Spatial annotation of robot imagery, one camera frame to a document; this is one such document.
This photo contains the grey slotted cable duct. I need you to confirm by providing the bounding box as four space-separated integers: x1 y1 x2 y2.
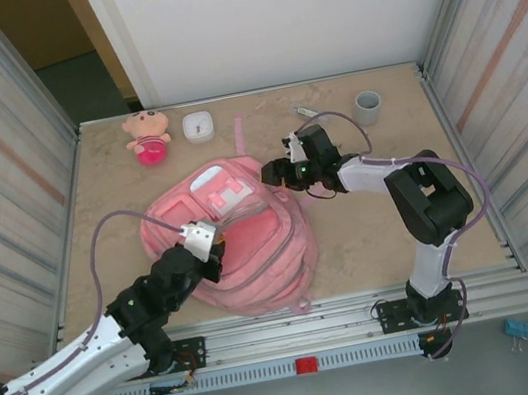
71 335 426 395

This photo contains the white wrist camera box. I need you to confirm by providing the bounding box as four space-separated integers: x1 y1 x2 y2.
177 217 224 265
280 130 309 165

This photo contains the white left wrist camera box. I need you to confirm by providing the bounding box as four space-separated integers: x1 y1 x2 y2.
177 217 224 265

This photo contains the brown wooden door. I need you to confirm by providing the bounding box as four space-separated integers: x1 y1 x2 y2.
0 0 140 124

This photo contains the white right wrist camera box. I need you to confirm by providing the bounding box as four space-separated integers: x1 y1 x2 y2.
280 130 309 165

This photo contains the pink student backpack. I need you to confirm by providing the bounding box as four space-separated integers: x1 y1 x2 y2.
124 105 329 339

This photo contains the blue binder clip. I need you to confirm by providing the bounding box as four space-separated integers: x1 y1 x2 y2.
502 314 528 356

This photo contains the pink plush doll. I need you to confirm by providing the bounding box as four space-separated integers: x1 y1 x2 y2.
121 107 177 172

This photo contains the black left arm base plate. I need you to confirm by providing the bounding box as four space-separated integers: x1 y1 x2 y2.
116 335 211 383

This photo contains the grey plastic cup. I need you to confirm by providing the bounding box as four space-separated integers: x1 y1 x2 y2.
353 88 387 129

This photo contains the red square button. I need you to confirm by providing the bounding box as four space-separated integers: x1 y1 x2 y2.
293 354 321 377

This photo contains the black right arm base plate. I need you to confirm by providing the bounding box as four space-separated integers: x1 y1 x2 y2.
372 288 471 338

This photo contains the white square alarm clock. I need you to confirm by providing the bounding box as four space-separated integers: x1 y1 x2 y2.
179 109 218 147

